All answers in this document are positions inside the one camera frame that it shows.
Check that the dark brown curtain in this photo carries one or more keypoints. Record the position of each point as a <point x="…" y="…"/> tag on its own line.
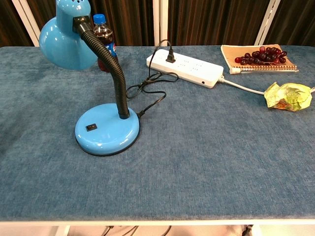
<point x="211" y="22"/>

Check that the white power strip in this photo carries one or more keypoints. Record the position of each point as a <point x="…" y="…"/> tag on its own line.
<point x="189" y="67"/>

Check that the cola bottle with blue cap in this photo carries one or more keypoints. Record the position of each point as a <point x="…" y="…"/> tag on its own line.
<point x="105" y="37"/>

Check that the white frame post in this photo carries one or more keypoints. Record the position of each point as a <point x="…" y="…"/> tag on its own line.
<point x="267" y="22"/>
<point x="160" y="23"/>
<point x="28" y="19"/>

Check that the blue fabric table cloth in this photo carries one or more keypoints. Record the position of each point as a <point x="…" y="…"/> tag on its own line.
<point x="197" y="147"/>

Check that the bunch of red grapes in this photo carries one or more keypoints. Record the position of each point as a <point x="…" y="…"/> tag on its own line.
<point x="262" y="56"/>

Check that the spiral bound notebook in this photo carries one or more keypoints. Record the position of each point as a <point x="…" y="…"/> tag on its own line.
<point x="261" y="65"/>

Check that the crumpled yellow green wrapper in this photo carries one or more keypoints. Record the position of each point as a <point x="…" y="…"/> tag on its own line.
<point x="288" y="97"/>

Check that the blue desk lamp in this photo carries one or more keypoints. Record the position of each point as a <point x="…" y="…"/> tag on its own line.
<point x="105" y="127"/>

